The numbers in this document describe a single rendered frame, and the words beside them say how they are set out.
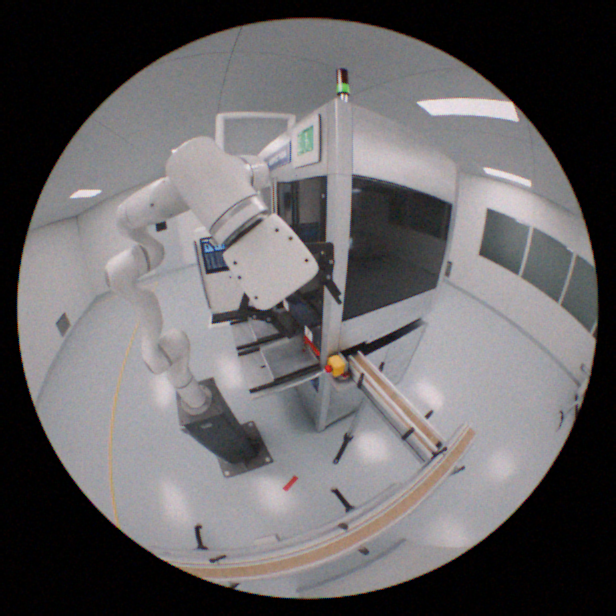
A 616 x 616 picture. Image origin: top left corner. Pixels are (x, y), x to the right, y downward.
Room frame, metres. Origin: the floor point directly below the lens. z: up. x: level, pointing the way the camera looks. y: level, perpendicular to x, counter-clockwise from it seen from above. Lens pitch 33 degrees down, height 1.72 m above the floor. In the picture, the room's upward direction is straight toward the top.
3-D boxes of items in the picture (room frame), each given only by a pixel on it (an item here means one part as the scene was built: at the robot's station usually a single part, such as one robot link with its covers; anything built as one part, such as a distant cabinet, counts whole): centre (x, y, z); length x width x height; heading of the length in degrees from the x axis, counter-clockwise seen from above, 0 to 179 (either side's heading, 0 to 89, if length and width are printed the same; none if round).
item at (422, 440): (0.43, -0.40, 0.92); 0.69 x 0.16 x 0.16; 27
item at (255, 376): (0.91, 0.22, 0.87); 0.70 x 0.48 x 0.02; 27
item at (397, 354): (1.81, -0.07, 0.44); 2.06 x 1.00 x 0.88; 27
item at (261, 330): (1.10, 0.23, 0.90); 0.34 x 0.26 x 0.04; 117
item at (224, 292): (1.51, 0.68, 1.19); 0.50 x 0.19 x 0.78; 109
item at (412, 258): (0.89, -0.53, 1.50); 0.85 x 0.01 x 0.59; 117
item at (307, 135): (0.84, 0.01, 1.96); 0.21 x 0.01 x 0.21; 27
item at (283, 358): (0.79, 0.08, 0.90); 0.34 x 0.26 x 0.04; 117
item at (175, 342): (0.47, 0.57, 1.16); 0.19 x 0.12 x 0.24; 159
